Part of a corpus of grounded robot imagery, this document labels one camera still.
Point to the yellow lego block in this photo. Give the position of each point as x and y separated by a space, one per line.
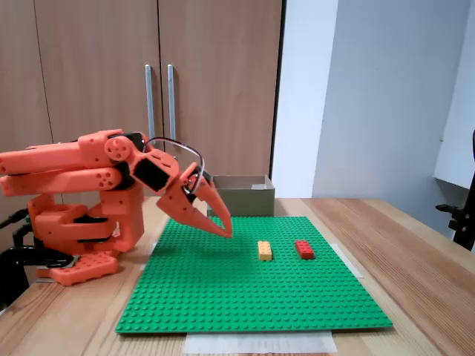
265 251

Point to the cardboard box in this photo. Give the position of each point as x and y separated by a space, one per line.
248 202

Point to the green lego baseplate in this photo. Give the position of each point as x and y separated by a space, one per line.
252 289

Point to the red lego block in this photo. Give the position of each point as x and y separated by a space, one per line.
305 250

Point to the translucent tape strip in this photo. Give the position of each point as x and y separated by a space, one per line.
148 259
259 343
349 261

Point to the wooden cabinet door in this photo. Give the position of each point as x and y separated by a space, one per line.
222 55
92 55

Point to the black table clamp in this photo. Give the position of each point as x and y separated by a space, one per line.
22 256

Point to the narrow wooden cabinet panel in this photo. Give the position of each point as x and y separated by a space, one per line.
18 74

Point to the black camera stand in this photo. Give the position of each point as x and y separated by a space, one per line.
462 226

